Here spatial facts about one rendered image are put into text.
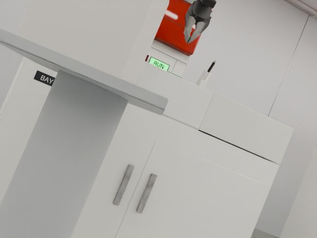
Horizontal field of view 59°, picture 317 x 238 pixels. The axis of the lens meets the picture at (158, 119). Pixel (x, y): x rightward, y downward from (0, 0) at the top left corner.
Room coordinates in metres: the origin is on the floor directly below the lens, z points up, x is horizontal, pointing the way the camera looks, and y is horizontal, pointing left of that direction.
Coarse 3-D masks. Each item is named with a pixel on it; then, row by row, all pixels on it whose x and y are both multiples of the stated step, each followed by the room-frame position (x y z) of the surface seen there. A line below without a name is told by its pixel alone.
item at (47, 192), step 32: (0, 32) 0.45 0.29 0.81; (64, 64) 0.45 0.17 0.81; (64, 96) 0.53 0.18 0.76; (96, 96) 0.53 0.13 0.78; (128, 96) 0.47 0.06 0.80; (160, 96) 0.45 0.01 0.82; (64, 128) 0.53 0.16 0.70; (96, 128) 0.55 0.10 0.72; (32, 160) 0.54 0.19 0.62; (64, 160) 0.53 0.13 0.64; (96, 160) 0.57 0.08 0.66; (32, 192) 0.53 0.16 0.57; (64, 192) 0.54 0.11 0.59; (0, 224) 0.54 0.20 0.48; (32, 224) 0.53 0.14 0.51; (64, 224) 0.56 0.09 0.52
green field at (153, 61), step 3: (150, 60) 1.55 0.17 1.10; (153, 60) 1.56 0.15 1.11; (156, 60) 1.56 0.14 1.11; (150, 63) 1.55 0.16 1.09; (153, 63) 1.56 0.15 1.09; (156, 63) 1.56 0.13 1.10; (159, 63) 1.56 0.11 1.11; (162, 63) 1.57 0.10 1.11; (159, 66) 1.56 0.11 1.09; (162, 66) 1.57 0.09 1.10; (165, 66) 1.57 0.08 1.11; (168, 66) 1.57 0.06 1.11; (165, 69) 1.57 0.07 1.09
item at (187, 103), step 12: (144, 72) 0.93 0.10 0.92; (156, 72) 0.94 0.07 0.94; (168, 72) 0.95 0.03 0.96; (144, 84) 0.93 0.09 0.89; (156, 84) 0.94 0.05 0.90; (168, 84) 0.95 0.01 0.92; (180, 84) 0.96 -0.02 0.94; (192, 84) 0.96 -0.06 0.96; (168, 96) 0.95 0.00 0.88; (180, 96) 0.96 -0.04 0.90; (192, 96) 0.97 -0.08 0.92; (204, 96) 0.97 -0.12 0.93; (168, 108) 0.96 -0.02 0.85; (180, 108) 0.96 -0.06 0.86; (192, 108) 0.97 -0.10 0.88; (204, 108) 0.98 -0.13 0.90; (180, 120) 0.97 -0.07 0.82; (192, 120) 0.97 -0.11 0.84
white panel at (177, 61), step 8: (152, 48) 1.55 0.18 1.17; (160, 48) 1.56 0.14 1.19; (168, 48) 1.57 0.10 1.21; (152, 56) 1.56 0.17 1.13; (160, 56) 1.56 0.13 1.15; (168, 56) 1.57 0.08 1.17; (176, 56) 1.58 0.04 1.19; (184, 56) 1.59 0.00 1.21; (168, 64) 1.58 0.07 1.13; (176, 64) 1.58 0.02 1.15; (184, 64) 1.59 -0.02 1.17; (176, 72) 1.59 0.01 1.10
